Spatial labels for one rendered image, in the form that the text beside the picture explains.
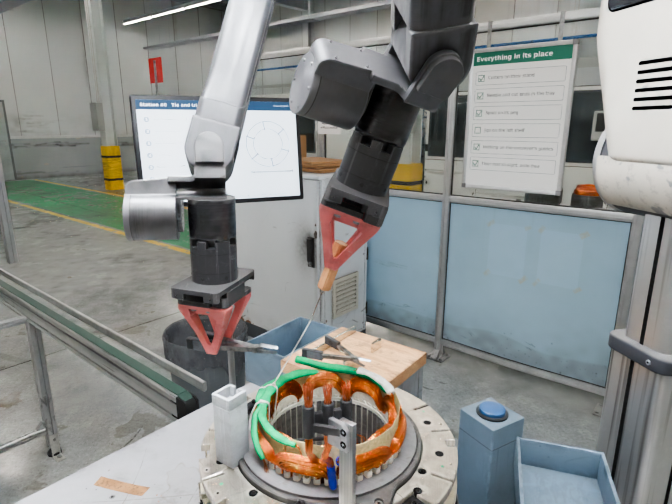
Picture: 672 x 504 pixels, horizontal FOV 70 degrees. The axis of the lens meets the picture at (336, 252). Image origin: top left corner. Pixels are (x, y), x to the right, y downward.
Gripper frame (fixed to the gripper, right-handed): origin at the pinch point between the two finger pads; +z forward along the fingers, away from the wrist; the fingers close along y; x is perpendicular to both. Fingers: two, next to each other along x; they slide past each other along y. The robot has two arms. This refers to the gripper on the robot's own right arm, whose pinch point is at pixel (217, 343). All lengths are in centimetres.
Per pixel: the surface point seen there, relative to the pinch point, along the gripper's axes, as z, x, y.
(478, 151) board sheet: -13, 29, -233
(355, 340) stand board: 13.4, 10.7, -34.0
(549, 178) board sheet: -2, 66, -218
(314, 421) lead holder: -1.4, 18.4, 14.0
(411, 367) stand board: 13.7, 22.8, -27.3
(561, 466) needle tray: 15.5, 45.6, -10.2
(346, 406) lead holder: -2.6, 21.0, 12.4
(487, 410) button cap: 14.7, 36.0, -19.4
